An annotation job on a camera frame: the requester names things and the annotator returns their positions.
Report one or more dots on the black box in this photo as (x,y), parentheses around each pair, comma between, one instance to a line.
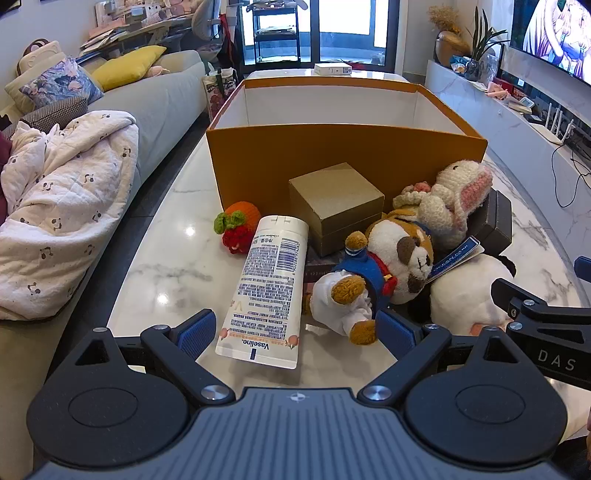
(498,221)

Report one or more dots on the small white desk clock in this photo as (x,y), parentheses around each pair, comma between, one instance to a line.
(521,105)

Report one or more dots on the blue floral pillow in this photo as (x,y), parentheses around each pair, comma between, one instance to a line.
(60,85)

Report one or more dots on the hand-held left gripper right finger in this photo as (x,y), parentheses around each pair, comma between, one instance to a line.
(397,333)

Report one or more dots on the cluttered desk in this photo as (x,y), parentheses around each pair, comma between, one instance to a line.
(138,27)

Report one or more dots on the houndstooth pillow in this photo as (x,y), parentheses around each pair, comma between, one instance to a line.
(55,110)

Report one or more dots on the grey sofa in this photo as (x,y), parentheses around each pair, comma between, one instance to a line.
(161,106)

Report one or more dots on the black rolling cart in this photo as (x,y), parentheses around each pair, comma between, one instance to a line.
(277,32)

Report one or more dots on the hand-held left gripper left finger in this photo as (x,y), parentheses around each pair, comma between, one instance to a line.
(198,333)

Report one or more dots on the gold vase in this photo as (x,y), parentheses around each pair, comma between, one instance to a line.
(450,46)

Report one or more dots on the dog plush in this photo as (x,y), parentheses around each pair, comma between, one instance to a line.
(392,249)

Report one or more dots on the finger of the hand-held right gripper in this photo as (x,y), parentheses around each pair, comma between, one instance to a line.
(503,290)
(584,270)

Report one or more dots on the grey desk chair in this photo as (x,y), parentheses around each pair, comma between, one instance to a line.
(205,18)

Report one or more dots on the gold cardboard box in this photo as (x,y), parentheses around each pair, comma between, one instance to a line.
(332,203)

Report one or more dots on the dried flower bunch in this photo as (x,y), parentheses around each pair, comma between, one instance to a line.
(443,18)

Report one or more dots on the pink console item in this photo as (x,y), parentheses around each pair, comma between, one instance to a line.
(498,93)

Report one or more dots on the wall television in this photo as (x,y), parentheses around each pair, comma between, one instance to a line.
(554,32)

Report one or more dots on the white router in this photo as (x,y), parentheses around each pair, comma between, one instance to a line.
(551,134)

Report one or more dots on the beige bear-shaped cushion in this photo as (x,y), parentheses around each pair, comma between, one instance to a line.
(41,53)

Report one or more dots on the maroon cloth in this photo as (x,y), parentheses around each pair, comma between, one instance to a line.
(3,152)

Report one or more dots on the small white box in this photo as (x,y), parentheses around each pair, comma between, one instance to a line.
(332,69)

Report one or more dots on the blue packet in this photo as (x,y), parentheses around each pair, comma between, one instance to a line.
(461,64)

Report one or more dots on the white marble television console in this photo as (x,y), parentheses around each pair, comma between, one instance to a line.
(508,134)

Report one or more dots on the green potted plant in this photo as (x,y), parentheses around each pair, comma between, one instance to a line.
(482,41)

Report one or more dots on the pink plush toy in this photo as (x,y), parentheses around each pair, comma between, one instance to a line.
(157,71)

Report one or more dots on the white panda plush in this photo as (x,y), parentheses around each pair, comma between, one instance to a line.
(461,295)

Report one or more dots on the white panda print blanket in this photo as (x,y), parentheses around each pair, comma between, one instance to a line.
(60,207)

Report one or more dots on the white lotion tube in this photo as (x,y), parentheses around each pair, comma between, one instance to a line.
(263,300)

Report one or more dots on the yellow pillow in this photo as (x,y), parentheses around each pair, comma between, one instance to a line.
(124,69)

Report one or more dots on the large orange cardboard box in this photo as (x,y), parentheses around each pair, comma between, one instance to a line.
(323,143)

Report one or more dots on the printed shopping bag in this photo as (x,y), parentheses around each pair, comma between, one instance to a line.
(219,92)

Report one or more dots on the crochet orange and strawberry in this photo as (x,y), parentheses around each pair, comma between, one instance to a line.
(242,217)

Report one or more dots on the cream crochet bunny doll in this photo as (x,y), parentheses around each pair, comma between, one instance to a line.
(443,207)

